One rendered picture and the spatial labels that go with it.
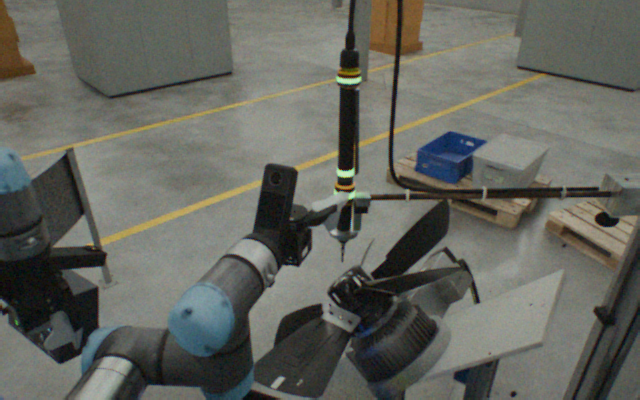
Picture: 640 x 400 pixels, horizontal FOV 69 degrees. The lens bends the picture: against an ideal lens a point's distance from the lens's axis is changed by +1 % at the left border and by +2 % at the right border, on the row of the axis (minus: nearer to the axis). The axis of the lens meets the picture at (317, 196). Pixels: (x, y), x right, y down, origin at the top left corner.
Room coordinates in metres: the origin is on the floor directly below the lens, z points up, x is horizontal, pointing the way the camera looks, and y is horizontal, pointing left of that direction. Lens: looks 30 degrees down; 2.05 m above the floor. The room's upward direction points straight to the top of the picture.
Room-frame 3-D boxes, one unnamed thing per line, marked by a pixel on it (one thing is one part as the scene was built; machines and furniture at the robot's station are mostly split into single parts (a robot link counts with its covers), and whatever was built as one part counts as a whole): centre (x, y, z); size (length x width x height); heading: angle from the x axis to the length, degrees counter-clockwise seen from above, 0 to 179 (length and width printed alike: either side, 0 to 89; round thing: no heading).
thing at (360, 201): (0.86, -0.07, 1.50); 0.09 x 0.07 x 0.10; 91
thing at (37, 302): (0.55, 0.44, 1.57); 0.09 x 0.08 x 0.12; 146
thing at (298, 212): (0.58, 0.06, 1.63); 0.12 x 0.08 x 0.09; 156
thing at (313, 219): (0.61, 0.01, 1.66); 0.09 x 0.05 x 0.02; 126
